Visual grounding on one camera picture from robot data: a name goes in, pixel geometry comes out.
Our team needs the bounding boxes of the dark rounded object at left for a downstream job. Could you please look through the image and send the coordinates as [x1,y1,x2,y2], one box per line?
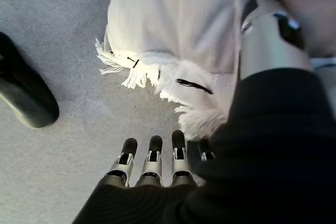
[0,31,60,130]

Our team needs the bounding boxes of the white fringed cushion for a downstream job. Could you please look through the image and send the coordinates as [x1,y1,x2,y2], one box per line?
[94,0,336,141]

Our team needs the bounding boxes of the robot right hand black silver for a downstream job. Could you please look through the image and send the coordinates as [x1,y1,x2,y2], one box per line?
[72,0,336,224]

